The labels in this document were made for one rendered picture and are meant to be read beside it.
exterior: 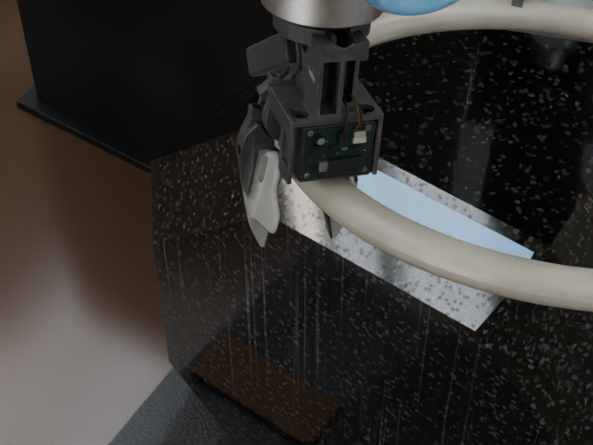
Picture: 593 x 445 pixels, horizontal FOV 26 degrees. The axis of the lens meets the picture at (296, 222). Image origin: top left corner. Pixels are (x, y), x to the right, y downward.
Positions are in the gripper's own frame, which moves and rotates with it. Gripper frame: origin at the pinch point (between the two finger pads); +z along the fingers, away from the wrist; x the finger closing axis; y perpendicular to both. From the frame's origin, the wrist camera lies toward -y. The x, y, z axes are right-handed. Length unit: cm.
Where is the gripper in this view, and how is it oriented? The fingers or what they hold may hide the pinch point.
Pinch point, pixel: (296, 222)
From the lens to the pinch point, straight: 105.2
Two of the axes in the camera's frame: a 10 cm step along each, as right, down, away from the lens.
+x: 9.5, -1.2, 2.8
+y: 3.0, 5.5, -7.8
